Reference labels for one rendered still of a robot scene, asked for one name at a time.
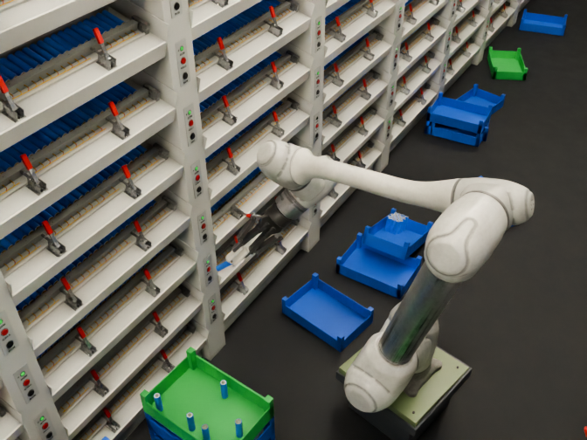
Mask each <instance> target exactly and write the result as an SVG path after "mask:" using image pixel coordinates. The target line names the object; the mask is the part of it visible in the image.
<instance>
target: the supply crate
mask: <svg viewBox="0 0 587 440"><path fill-rule="evenodd" d="M186 354H187V356H186V357H185V358H184V359H183V360H182V361H181V362H180V363H179V364H178V365H177V366H176V367H175V368H174V369H173V370H172V371H170V372H169V373H168V374H167V375H166V376H165V377H164V378H163V379H162V380H161V381H160V382H159V383H158V384H157V385H155V386H154V387H153V388H152V389H151V390H150V391H149V392H148V391H147V390H146V389H144V390H143V391H142V392H141V393H140V397H141V400H142V407H143V410H144V412H146V413H147V414H149V415H150V416H152V417H153V418H155V419H156V421H158V422H159V423H161V424H162V425H164V426H165V427H167V428H168V429H169V430H171V431H173V432H174V433H175V434H177V435H178V436H179V437H181V438H182V439H183V440H204V439H203V433H202V428H201V427H202V425H203V424H208V426H209V432H210V438H211V440H253V439H254V438H255V437H256V436H257V435H258V434H259V433H260V431H262V430H263V428H264V427H265V426H266V425H267V424H268V422H269V421H270V420H271V419H272V418H273V417H274V406H273V398H272V397H271V396H269V395H267V396H266V398H265V397H264V396H262V395H260V394H258V393H257V392H255V391H253V390H252V389H250V388H248V387H247V386H246V385H244V384H243V383H241V382H239V381H237V380H236V379H234V378H233V377H231V376H229V375H228V374H227V373H225V372H223V371H222V370H220V369H219V368H216V367H215V366H213V365H212V364H210V363H209V362H208V361H206V360H204V359H203V358H201V357H199V356H198V355H196V349H194V348H193V347H189V348H188V349H187V350H186ZM222 380H226V383H227V390H228V397H227V398H226V399H224V398H222V395H221V388H220V382H221V381H222ZM155 393H159V394H160V395H161V398H162V406H163V411H160V410H158V409H157V408H156V406H155V399H154V394H155ZM189 412H191V413H193V416H194V421H195V426H196V429H195V430H194V431H189V427H188V422H187V417H186V415H187V413H189ZM238 418H239V419H241V420H242V427H243V436H242V437H241V438H238V437H237V435H236V427H235V420H236V419H238Z"/></svg>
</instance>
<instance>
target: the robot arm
mask: <svg viewBox="0 0 587 440"><path fill-rule="evenodd" d="M257 164H258V166H259V169H260V170H261V171H262V173H263V174H264V175H265V176H266V177H268V178H269V179H270V180H272V181H273V182H275V183H277V184H279V185H280V186H281V187H284V188H286V189H285V190H284V191H283V192H282V193H281V194H280V195H279V196H278V197H276V199H275V202H276V203H274V204H273V205H272V206H271V207H270V208H269V209H268V210H267V211H266V212H265V213H263V214H261V215H255V213H254V212H253V213H252V214H251V217H250V219H249V220H248V222H247V223H246V224H245V226H244V227H243V228H242V230H241V231H240V232H239V234H238V235H237V239H238V242H237V243H236V244H235V245H234V246H233V247H232V251H231V252H230V253H229V254H228V255H226V261H227V262H228V263H229V262H230V261H231V260H233V264H232V266H235V265H236V264H237V263H238V262H239V261H241V260H242V259H246V258H247V257H248V256H249V255H250V254H253V253H255V254H256V255H258V254H260V253H261V252H262V251H264V250H265V249H267V248H268V247H270V246H271V245H273V244H274V243H276V242H278V241H281V240H282V239H283V237H282V235H281V233H280V232H281V231H282V229H283V228H285V227H286V226H287V225H288V224H289V223H290V222H291V221H292V220H296V219H297V218H299V217H300V216H301V215H302V214H303V213H304V212H305V211H307V209H309V208H310V207H311V206H313V205H315V204H317V203H318V202H319V201H320V200H322V199H323V198H324V197H325V196H326V195H327V194H328V193H329V192H330V191H331V190H332V189H333V188H334V186H335V185H336V184H337V183H341V184H344V185H348V186H350V187H353V188H356V189H360V190H364V191H367V192H369V193H372V194H375V195H378V196H383V197H386V198H389V199H392V200H395V201H399V202H402V203H408V204H412V205H416V206H419V207H423V208H427V209H430V210H436V211H438V212H442V214H441V216H440V217H439V218H438V219H437V221H436V222H435V223H434V225H433V226H432V227H431V229H430V230H429V232H428V235H427V237H426V240H425V251H424V257H425V261H424V263H423V265H422V267H421V268H420V270H419V272H418V274H417V276H416V277H415V279H414V280H413V282H412V284H411V286H410V288H409V290H408V292H407V293H406V294H405V296H404V298H403V300H402V301H401V302H400V303H398V304H397V305H396V306H395V307H394V308H393V309H392V310H391V311H390V315H389V318H388V319H387V320H386V321H385V323H384V325H383V327H382V329H381V330H380V332H379V333H375V334H374V335H372V336H371V337H370V338H369V340H368V341H367V342H366V344H365V345H364V347H363V349H362V350H361V352H360V353H359V355H357V357H356V358H355V360H354V361H353V363H352V364H351V365H350V367H349V369H348V370H347V373H346V376H345V380H344V391H345V394H346V396H347V398H348V400H349V402H350V403H351V404H352V405H353V406H354V407H355V408H357V409H359V410H361V411H362V412H369V413H375V412H378V411H380V410H383V409H386V408H388V407H389V406H390V405H391V404H392V403H393V402H394V401H395V400H396V399H397V398H398V397H399V396H400V394H401V393H402V392H403V391H404V392H405V394H407V395H408V396H409V397H415V396H416V395H417V393H418V391H419V390H420V388H421V387H422V386H423V385H424V384H425V383H426V382H427V381H428V380H429V379H430V377H431V376H432V375H433V374H434V373H435V372H436V371H438V370H440V369H441V368H442V362H441V361H440V360H437V359H434V358H432V357H433V355H434V352H435V349H436V346H437V341H438V336H439V322H438V317H439V315H440V314H441V313H442V312H443V310H444V309H445V307H446V305H447V304H448V302H449V301H450V299H451V297H452V296H453V294H454V293H455V292H456V290H457V289H458V287H459V285H460V284H461V282H464V281H467V280H468V279H470V278H471V277H472V276H473V275H474V274H475V273H476V272H477V271H478V270H479V269H480V268H481V266H483V265H484V264H485V262H486V261H487V260H488V259H489V258H490V256H491V255H492V253H493V251H494V249H495V248H496V247H497V245H498V244H499V242H500V241H501V239H502V237H503V234H504V233H505V232H506V231H507V230H508V229H509V228H510V227H511V226H512V225H520V224H522V223H525V222H527V221H528V220H529V219H530V218H531V217H532V216H533V213H534V207H535V199H534V195H533V193H532V192H531V191H529V189H527V188H525V187H524V186H521V185H520V184H518V183H515V182H510V181H507V180H501V179H493V178H482V177H475V178H458V179H452V180H444V181H436V182H417V181H411V180H406V179H402V178H398V177H395V176H392V175H386V174H382V173H379V172H376V171H372V170H368V169H366V168H359V167H356V166H353V165H349V164H346V163H343V162H337V161H334V160H333V159H332V158H330V157H329V156H328V155H323V156H320V157H317V156H313V154H312V152H311V151H310V150H309V149H307V148H302V147H299V146H296V145H294V144H291V143H286V142H284V141H279V140H270V141H266V142H265V143H264V144H262V145H261V146H260V148H259V150H258V153H257ZM258 220H259V223H258V224H256V226H255V227H254V228H253V229H252V230H250V229H251V228H252V226H253V225H254V224H255V223H257V221H258ZM249 230H250V231H249ZM261 232H262V233H261ZM260 233H261V234H260ZM258 234H260V235H259V236H258V237H257V238H256V239H255V240H254V241H253V243H252V244H251V245H250V246H249V248H248V246H246V247H245V248H244V245H245V244H247V243H248V242H249V241H250V240H252V239H253V238H254V237H256V236H257V235H258ZM272 234H274V235H273V236H271V235H272ZM270 236H271V237H270ZM265 240H266V241H265Z"/></svg>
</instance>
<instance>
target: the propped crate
mask: <svg viewBox="0 0 587 440"><path fill-rule="evenodd" d="M396 211H397V209H394V208H392V209H391V211H390V214H393V213H395V212H396ZM390 214H389V215H388V216H390ZM388 216H386V217H385V218H383V219H382V220H381V221H379V222H378V223H376V224H374V225H373V226H372V227H370V226H368V225H367V226H366V227H365V230H364V233H363V240H362V244H365V245H368V246H369V247H372V248H374V249H377V250H379V251H382V252H385V253H387V254H390V255H391V256H394V257H396V258H400V259H402V260H406V259H407V258H408V257H409V256H410V255H411V254H412V253H413V252H414V251H415V250H416V249H418V248H419V247H420V246H421V245H422V244H423V243H424V242H425V240H426V237H427V235H428V232H429V230H430V229H431V227H432V226H433V222H428V224H427V225H424V224H421V223H418V222H415V221H413V220H410V219H408V222H407V225H406V229H405V230H403V232H400V234H396V235H395V234H393V233H389V232H388V231H386V230H385V225H386V221H387V217H388Z"/></svg>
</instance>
